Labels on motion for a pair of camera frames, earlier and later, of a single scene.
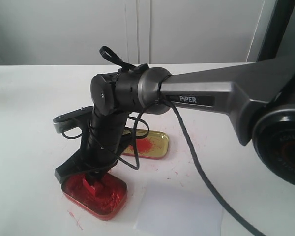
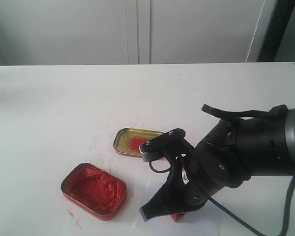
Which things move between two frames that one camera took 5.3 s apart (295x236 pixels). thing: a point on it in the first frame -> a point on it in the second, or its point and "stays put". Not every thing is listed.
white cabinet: (71, 32) stays put
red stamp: (96, 190) -> (176, 217)
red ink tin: (105, 199) stays put
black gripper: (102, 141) -> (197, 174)
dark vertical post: (278, 21) stays put
